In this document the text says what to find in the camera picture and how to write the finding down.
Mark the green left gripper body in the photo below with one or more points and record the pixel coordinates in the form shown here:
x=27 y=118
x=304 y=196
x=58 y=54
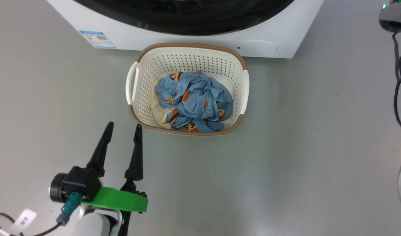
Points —
x=121 y=200

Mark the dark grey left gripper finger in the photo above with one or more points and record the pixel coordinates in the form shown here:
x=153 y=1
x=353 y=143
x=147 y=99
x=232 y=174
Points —
x=136 y=157
x=100 y=150

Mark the blue cartoon print garment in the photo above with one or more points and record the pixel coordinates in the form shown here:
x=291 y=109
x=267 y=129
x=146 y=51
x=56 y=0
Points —
x=197 y=98

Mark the black washing machine door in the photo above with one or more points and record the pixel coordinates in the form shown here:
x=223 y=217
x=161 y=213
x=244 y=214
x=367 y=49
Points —
x=187 y=16

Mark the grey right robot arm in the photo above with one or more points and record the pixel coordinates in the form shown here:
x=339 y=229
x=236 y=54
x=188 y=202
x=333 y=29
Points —
x=394 y=18

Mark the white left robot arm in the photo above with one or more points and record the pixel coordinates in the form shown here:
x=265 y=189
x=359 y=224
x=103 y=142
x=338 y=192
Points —
x=92 y=224

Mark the cream perforated laundry basket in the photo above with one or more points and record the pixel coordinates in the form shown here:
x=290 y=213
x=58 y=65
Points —
x=187 y=59

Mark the white front-load washing machine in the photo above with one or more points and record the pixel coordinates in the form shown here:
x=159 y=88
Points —
x=148 y=37

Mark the blue white energy label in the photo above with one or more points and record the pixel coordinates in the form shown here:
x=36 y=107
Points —
x=98 y=39

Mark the round white filter cover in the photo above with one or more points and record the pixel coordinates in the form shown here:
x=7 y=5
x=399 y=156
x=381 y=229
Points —
x=257 y=48

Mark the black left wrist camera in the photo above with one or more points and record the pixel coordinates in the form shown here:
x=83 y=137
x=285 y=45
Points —
x=79 y=183

